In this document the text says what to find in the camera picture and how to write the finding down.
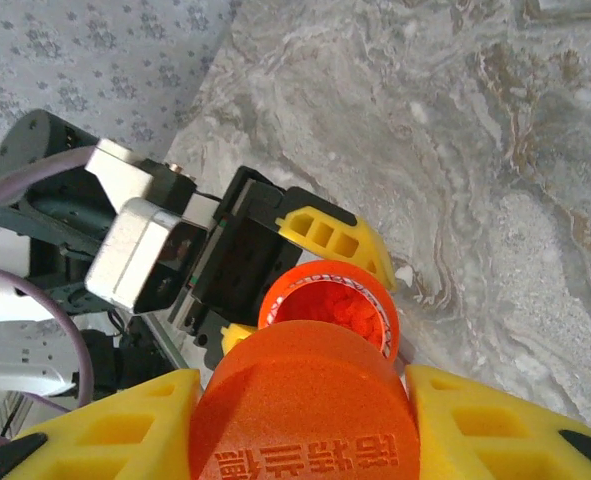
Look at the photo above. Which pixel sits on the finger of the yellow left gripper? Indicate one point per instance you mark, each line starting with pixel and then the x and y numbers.
pixel 237 335
pixel 345 240

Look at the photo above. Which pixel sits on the heap of small pills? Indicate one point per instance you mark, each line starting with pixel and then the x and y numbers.
pixel 340 310

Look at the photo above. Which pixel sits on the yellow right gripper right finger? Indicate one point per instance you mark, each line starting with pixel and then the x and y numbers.
pixel 500 435

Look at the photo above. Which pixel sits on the orange plastic pill bottle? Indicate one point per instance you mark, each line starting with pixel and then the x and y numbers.
pixel 325 272

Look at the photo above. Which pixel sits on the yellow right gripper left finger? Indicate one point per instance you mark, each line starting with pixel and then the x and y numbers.
pixel 100 435

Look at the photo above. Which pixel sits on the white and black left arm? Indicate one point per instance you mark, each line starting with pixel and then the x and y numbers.
pixel 15 350

